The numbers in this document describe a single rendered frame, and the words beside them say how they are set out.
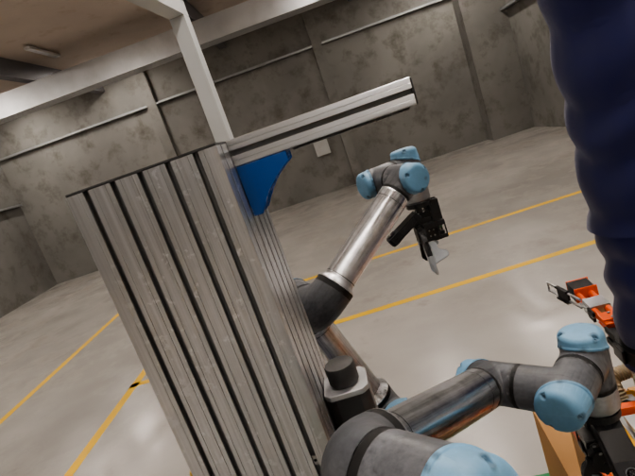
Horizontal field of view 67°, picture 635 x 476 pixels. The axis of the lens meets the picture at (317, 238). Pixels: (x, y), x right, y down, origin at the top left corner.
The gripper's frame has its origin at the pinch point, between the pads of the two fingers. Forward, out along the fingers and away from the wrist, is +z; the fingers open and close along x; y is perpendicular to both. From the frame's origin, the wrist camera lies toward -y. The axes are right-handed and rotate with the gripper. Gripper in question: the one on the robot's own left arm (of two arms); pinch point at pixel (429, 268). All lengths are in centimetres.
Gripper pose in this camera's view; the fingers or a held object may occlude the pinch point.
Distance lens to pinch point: 144.1
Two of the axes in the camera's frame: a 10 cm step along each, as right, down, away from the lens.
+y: 9.5, -3.1, -0.9
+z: 3.2, 9.2, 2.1
